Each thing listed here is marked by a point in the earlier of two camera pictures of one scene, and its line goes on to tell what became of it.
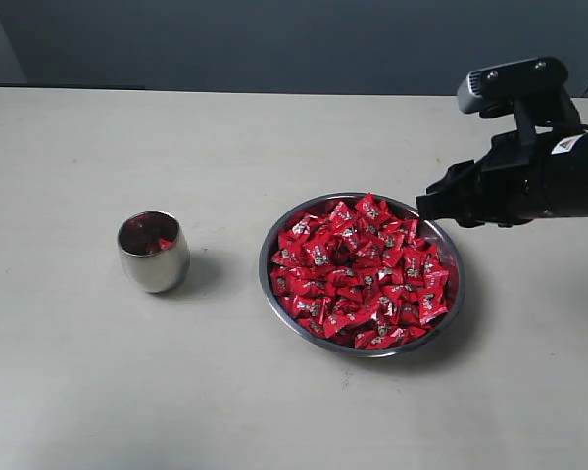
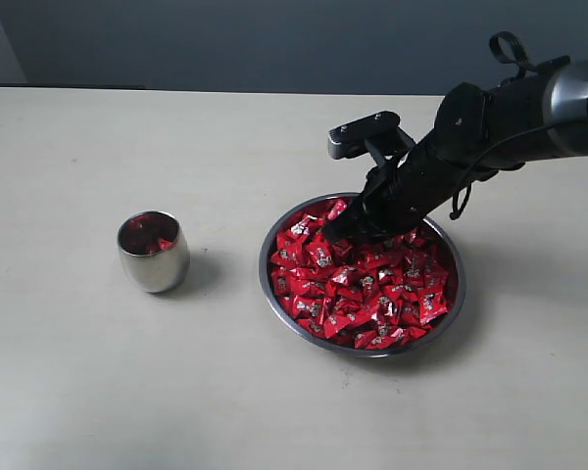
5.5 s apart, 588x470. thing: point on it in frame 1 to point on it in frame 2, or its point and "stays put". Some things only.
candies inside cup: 148,232 stays put
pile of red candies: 357,272 stays put
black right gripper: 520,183 to 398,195
